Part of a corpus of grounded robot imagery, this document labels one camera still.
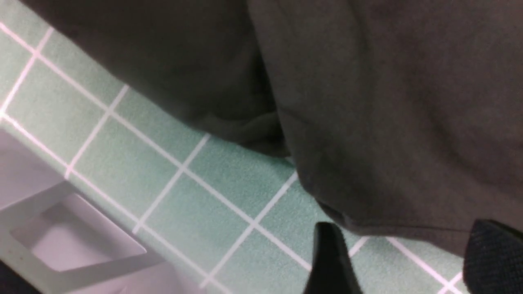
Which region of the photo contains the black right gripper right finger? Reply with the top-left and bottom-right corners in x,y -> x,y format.
463,219 -> 523,294

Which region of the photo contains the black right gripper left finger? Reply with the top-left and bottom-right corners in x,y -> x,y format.
303,222 -> 362,294

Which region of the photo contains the dark gray long-sleeve top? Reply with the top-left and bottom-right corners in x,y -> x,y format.
24,0 -> 523,256

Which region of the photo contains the green grid table mat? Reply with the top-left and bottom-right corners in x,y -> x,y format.
0,0 -> 470,294

